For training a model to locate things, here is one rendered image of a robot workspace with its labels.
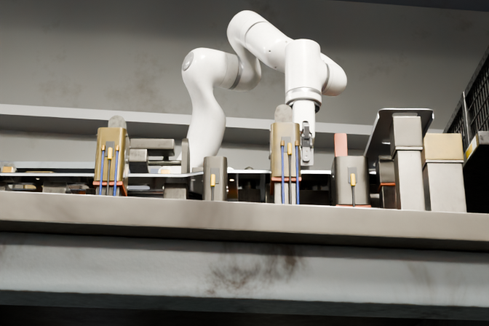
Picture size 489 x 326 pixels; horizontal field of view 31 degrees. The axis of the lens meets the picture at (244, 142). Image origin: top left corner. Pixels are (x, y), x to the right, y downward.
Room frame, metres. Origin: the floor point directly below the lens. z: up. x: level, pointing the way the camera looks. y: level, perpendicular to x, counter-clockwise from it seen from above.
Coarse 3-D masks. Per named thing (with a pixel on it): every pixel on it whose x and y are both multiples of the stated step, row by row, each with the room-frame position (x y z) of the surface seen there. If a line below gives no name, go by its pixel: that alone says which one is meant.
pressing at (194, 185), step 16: (0, 176) 1.76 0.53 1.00; (16, 176) 1.76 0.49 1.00; (32, 176) 1.76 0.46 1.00; (48, 176) 1.76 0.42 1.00; (64, 176) 1.76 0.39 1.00; (80, 176) 1.76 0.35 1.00; (128, 176) 1.73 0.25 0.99; (144, 176) 1.73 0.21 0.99; (160, 176) 1.73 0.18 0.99; (176, 176) 1.73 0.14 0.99; (192, 176) 1.75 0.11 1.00; (240, 176) 1.75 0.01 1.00; (256, 176) 1.75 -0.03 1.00; (304, 176) 1.75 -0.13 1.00; (320, 176) 1.75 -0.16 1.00; (80, 192) 1.86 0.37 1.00; (128, 192) 1.86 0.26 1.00; (144, 192) 1.86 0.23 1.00; (160, 192) 1.86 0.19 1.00; (192, 192) 1.85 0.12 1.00
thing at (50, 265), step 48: (0, 240) 1.07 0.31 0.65; (48, 240) 1.08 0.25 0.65; (96, 240) 1.08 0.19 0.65; (144, 240) 1.09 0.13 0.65; (192, 240) 1.10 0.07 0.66; (0, 288) 1.07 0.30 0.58; (48, 288) 1.08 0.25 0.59; (96, 288) 1.09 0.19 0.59; (144, 288) 1.09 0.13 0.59; (192, 288) 1.10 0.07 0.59; (240, 288) 1.11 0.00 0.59; (288, 288) 1.12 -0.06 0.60; (336, 288) 1.12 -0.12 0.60; (384, 288) 1.13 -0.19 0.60; (432, 288) 1.14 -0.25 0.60; (480, 288) 1.15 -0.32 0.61
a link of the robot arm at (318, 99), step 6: (294, 90) 1.79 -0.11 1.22; (300, 90) 1.78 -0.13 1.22; (306, 90) 1.78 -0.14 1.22; (312, 90) 1.78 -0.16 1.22; (288, 96) 1.80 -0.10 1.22; (294, 96) 1.79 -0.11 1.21; (300, 96) 1.78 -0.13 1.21; (306, 96) 1.78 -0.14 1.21; (312, 96) 1.78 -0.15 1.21; (318, 96) 1.80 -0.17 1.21; (288, 102) 1.81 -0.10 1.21; (318, 102) 1.81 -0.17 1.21
